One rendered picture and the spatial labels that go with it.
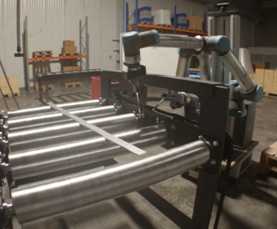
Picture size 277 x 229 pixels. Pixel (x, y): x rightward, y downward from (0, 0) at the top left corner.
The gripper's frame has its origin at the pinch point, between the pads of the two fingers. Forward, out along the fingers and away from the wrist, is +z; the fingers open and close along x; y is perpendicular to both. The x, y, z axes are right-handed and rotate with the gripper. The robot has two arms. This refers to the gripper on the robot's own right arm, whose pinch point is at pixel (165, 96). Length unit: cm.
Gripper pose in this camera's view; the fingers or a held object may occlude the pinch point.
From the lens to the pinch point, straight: 137.0
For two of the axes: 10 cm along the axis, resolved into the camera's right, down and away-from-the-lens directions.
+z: -7.2, -0.2, -6.9
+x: 4.1, 7.9, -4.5
